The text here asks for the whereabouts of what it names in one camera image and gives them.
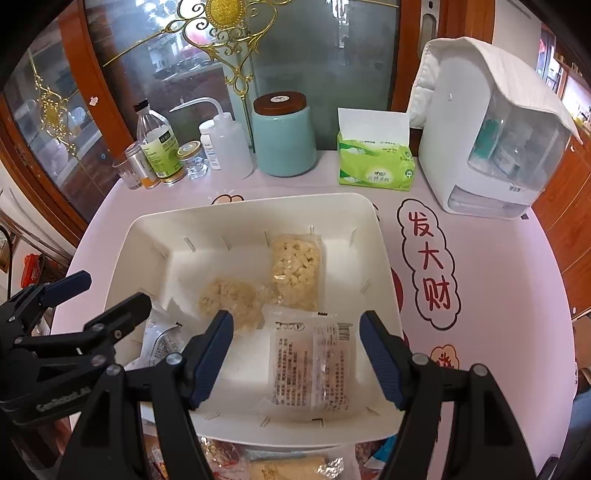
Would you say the red snack packet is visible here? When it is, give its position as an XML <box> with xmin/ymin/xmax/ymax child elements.
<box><xmin>198</xmin><ymin>438</ymin><xmax>250</xmax><ymax>480</ymax></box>

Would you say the clear bag of nuts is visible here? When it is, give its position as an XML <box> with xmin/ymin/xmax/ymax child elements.
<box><xmin>245</xmin><ymin>455</ymin><xmax>345</xmax><ymax>480</ymax></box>

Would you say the round puffed rice cake packet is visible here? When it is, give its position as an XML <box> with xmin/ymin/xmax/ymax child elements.
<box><xmin>198</xmin><ymin>276</ymin><xmax>266</xmax><ymax>333</ymax></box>

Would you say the white printed snack packet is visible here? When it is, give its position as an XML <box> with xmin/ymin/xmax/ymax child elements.
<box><xmin>124</xmin><ymin>300</ymin><xmax>188</xmax><ymax>371</ymax></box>

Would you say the white squeeze wash bottle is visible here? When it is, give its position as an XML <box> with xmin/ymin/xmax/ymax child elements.
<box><xmin>169</xmin><ymin>97</ymin><xmax>254</xmax><ymax>179</ymax></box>

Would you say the white quilted cloth cover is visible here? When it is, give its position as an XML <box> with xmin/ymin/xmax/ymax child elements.
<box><xmin>406</xmin><ymin>37</ymin><xmax>584</xmax><ymax>145</ymax></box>

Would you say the small glass jar gold lid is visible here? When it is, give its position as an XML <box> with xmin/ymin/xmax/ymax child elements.
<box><xmin>178</xmin><ymin>141</ymin><xmax>208</xmax><ymax>180</ymax></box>

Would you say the teal jar with brown lid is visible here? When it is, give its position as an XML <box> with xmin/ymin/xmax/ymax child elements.
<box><xmin>253</xmin><ymin>91</ymin><xmax>317</xmax><ymax>178</ymax></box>

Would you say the glass bottle with green label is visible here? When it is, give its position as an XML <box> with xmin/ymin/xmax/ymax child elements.
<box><xmin>134</xmin><ymin>99</ymin><xmax>186</xmax><ymax>185</ymax></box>

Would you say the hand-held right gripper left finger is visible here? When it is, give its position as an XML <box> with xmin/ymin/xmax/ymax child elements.
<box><xmin>55</xmin><ymin>310</ymin><xmax>234</xmax><ymax>480</ymax></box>

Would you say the wooden cabinet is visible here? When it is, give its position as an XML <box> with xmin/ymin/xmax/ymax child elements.
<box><xmin>531</xmin><ymin>138</ymin><xmax>591</xmax><ymax>319</ymax></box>

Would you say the rice cracker bar packet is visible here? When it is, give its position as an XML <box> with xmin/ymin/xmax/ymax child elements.
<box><xmin>267</xmin><ymin>233</ymin><xmax>326</xmax><ymax>312</ymax></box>

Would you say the white countertop dispenser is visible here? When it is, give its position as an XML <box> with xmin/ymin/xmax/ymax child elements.
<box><xmin>418</xmin><ymin>39</ymin><xmax>573</xmax><ymax>221</ymax></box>

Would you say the white plastic tray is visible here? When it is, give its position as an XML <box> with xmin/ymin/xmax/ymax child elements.
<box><xmin>99</xmin><ymin>193</ymin><xmax>407</xmax><ymax>448</ymax></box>

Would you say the green tissue pack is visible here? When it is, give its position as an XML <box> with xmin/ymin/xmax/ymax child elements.
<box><xmin>337</xmin><ymin>107</ymin><xmax>415</xmax><ymax>192</ymax></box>

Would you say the red box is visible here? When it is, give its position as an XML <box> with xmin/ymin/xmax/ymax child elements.
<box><xmin>21</xmin><ymin>254</ymin><xmax>43</xmax><ymax>287</ymax></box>

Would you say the wooden glass door gold ornament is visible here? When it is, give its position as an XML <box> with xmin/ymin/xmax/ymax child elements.
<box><xmin>0</xmin><ymin>0</ymin><xmax>446</xmax><ymax>234</ymax></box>

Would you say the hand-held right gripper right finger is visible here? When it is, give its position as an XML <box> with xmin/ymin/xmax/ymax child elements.
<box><xmin>359</xmin><ymin>311</ymin><xmax>550</xmax><ymax>480</ymax></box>

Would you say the small metal can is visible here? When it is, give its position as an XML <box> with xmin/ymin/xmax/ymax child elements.
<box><xmin>124</xmin><ymin>142</ymin><xmax>148</xmax><ymax>178</ymax></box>

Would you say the clear packet with printed label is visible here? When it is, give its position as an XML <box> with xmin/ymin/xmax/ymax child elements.
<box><xmin>262</xmin><ymin>305</ymin><xmax>370</xmax><ymax>414</ymax></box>

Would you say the small white pill bottle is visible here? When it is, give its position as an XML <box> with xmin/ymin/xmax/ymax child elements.
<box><xmin>199</xmin><ymin>121</ymin><xmax>222</xmax><ymax>171</ymax></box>

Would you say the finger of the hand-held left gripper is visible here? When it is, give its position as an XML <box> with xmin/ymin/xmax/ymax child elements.
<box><xmin>14</xmin><ymin>294</ymin><xmax>153</xmax><ymax>367</ymax></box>
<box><xmin>0</xmin><ymin>271</ymin><xmax>92</xmax><ymax>339</ymax></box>

